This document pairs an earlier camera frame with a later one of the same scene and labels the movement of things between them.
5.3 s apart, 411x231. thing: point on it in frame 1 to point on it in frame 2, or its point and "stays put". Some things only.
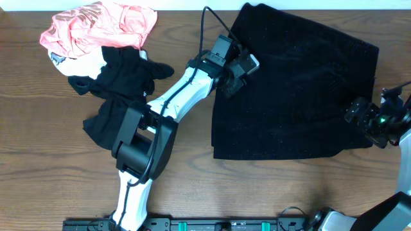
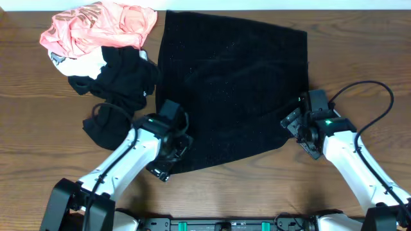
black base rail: x=196 y=224 stays put
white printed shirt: x=88 y=65 stays put
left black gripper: x=236 y=88 to x=162 y=167
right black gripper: x=363 y=120 to x=293 y=121
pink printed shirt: x=83 y=29 stays put
